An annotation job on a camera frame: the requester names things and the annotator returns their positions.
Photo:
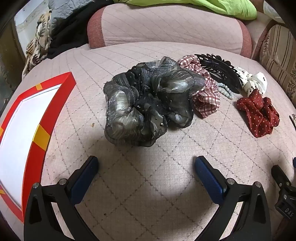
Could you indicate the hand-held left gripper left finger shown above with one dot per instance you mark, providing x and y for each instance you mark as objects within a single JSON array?
[{"x": 83, "y": 178}]

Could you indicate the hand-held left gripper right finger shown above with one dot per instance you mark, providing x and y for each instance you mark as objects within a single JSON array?
[{"x": 209, "y": 178}]

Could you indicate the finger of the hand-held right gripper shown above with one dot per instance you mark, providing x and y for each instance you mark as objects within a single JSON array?
[{"x": 281, "y": 177}]

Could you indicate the red cardboard box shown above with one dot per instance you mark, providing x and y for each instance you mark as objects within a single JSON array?
[{"x": 34, "y": 150}]

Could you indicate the red polka dot scrunchie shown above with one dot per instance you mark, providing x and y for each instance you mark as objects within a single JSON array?
[{"x": 256, "y": 111}]

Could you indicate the red plaid scrunchie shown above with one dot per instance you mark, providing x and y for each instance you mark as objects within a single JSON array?
[{"x": 207, "y": 102}]

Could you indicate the grey organza scrunchie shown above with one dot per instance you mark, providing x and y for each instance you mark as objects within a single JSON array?
[{"x": 138, "y": 104}]

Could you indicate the white polka dot scrunchie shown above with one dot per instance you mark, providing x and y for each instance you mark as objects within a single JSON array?
[{"x": 254, "y": 83}]

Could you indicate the black hair claw clip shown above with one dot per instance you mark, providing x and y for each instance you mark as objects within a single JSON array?
[{"x": 219, "y": 67}]

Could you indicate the small hair clip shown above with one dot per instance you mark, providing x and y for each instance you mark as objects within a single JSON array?
[{"x": 293, "y": 120}]

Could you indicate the striped cushion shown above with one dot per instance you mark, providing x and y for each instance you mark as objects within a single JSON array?
[{"x": 277, "y": 46}]

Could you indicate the black cloth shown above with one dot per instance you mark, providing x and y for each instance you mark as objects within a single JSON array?
[{"x": 67, "y": 39}]

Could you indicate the floral patterned cloth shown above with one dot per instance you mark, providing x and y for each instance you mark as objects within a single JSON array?
[{"x": 39, "y": 44}]

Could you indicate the wooden door with glass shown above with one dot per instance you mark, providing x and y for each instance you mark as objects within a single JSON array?
[{"x": 9, "y": 58}]

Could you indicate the pink quilted pillow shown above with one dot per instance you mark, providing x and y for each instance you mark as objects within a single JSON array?
[{"x": 161, "y": 25}]

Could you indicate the grey quilted blanket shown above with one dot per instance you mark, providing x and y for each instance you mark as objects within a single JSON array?
[{"x": 69, "y": 11}]

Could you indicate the green cloth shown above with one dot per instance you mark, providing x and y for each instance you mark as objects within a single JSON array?
[{"x": 219, "y": 7}]

